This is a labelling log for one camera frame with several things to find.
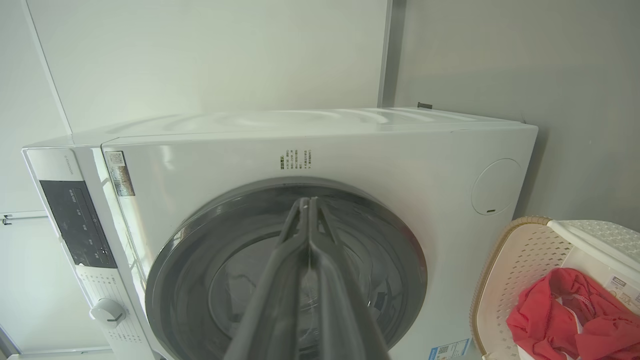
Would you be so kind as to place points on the round dark washing machine door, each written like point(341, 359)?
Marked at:
point(200, 280)

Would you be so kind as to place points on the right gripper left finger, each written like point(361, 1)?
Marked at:
point(275, 300)

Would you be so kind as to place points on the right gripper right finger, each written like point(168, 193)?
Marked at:
point(340, 320)

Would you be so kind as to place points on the silver rectangular sticker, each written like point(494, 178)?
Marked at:
point(120, 174)

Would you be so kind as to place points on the white paper product label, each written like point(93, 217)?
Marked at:
point(622, 292)

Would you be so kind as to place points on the red and white garment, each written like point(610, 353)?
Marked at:
point(550, 315)

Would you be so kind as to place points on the white perforated plastic laundry basket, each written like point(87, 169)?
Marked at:
point(520, 270)

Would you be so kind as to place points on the white washer dial knob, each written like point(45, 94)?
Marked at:
point(107, 313)

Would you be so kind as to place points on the round white filter cover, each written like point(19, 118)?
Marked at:
point(496, 186)

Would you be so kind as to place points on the blue energy label sticker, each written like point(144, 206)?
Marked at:
point(450, 349)

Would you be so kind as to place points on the white front-load washing machine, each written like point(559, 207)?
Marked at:
point(400, 160)

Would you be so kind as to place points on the black washer control panel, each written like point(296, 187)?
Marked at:
point(77, 222)

